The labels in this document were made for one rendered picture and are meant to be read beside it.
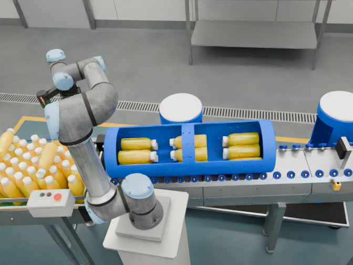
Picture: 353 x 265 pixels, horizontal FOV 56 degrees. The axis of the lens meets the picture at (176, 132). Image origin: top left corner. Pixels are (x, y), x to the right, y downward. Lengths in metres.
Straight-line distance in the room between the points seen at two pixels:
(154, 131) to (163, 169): 0.28
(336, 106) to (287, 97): 1.70
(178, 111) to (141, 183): 0.91
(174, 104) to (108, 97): 1.13
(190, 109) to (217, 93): 1.79
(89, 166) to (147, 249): 0.47
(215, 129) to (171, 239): 0.73
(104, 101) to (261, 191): 1.16
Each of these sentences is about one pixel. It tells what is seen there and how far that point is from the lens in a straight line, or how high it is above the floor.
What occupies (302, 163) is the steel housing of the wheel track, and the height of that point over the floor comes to 0.93.
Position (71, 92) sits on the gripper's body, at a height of 1.52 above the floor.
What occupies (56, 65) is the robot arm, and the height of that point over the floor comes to 1.71.
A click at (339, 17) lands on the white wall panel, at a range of 5.11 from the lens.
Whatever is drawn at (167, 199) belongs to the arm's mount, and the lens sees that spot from 1.53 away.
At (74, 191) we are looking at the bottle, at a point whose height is 1.02.
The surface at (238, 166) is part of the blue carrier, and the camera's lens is 1.74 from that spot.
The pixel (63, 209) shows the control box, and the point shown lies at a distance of 1.78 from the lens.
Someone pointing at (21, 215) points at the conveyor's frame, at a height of 0.84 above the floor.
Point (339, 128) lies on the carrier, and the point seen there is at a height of 0.96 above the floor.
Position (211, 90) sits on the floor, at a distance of 3.96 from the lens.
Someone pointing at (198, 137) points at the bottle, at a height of 1.18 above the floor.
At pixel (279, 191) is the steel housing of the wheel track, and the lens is 1.98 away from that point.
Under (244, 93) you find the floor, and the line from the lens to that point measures 3.92.
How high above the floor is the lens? 2.45
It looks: 45 degrees down
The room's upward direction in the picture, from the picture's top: 7 degrees counter-clockwise
